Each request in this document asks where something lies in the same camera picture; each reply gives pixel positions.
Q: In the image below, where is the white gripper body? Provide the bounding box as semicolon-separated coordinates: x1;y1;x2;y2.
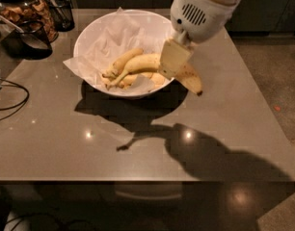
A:
171;0;234;44

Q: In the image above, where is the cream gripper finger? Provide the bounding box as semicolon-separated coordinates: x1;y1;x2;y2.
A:
158;38;193;79

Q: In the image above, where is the large yellow banana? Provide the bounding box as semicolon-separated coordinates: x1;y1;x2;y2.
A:
102;54;202;95

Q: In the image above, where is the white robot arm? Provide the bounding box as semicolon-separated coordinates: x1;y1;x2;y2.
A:
159;0;241;79

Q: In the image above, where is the lower yellow banana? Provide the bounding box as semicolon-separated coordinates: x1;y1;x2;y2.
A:
119;72;166;89

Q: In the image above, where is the white bowl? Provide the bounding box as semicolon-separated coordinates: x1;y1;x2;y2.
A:
72;9;180;99

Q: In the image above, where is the small yellow banana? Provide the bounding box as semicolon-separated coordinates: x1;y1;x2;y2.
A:
102;48;144;79

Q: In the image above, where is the white paper liner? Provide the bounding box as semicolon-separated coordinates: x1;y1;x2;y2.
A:
63;6;177;96

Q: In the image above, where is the black mesh pen holder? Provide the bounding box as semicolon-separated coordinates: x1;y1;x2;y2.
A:
47;0;74;32

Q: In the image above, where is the black mesh cup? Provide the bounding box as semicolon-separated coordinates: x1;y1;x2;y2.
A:
1;21;52;60

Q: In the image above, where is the glass snack jar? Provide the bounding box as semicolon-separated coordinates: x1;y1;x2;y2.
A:
0;0;58;42

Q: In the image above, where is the black cable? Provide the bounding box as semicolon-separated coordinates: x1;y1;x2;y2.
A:
0;76;31;123

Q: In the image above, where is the metal spoon handle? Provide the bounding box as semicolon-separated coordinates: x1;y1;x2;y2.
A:
0;14;25;34

